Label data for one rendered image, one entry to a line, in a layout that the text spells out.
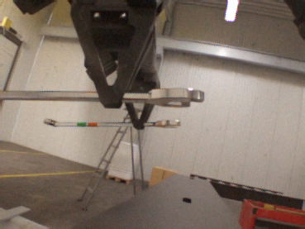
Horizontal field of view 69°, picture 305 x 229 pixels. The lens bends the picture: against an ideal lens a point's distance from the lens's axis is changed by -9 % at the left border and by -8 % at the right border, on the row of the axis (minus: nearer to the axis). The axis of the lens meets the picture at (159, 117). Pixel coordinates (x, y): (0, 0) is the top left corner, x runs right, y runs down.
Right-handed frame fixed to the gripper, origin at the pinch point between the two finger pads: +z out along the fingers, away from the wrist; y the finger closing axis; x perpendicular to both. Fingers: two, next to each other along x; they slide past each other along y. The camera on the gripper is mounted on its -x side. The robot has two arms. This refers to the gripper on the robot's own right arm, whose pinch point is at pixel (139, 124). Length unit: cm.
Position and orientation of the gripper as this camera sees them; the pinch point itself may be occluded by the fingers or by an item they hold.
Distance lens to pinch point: 43.3
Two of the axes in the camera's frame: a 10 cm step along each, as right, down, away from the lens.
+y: -1.1, -1.7, -9.8
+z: -0.1, 9.8, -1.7
